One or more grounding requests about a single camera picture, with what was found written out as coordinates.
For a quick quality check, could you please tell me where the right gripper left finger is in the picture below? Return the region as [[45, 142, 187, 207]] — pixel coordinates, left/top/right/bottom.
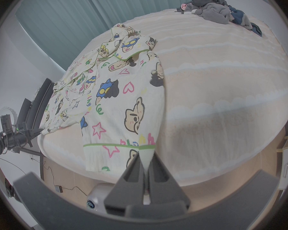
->
[[104, 155, 145, 214]]

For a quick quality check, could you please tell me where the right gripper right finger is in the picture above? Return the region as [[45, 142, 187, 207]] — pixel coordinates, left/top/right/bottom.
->
[[148, 151, 191, 211]]

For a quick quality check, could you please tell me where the white printed pyjama top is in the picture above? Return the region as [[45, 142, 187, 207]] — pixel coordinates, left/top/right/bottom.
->
[[40, 23, 167, 204]]

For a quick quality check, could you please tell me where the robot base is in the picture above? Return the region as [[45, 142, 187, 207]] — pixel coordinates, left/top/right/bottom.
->
[[86, 183, 116, 211]]

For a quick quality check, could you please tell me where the pile of clothes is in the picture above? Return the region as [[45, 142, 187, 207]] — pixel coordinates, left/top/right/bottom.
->
[[175, 0, 263, 38]]

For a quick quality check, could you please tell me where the black chest of drawers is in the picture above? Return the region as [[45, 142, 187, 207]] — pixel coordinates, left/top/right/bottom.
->
[[16, 78, 54, 131]]

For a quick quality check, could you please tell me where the bed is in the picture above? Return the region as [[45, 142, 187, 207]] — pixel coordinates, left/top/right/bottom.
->
[[37, 0, 288, 187]]

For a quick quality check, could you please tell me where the blue-green curtain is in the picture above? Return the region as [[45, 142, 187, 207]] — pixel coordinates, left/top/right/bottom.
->
[[16, 0, 203, 70]]

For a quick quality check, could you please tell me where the black cable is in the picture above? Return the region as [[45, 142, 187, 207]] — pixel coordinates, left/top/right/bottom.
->
[[40, 156, 88, 197]]

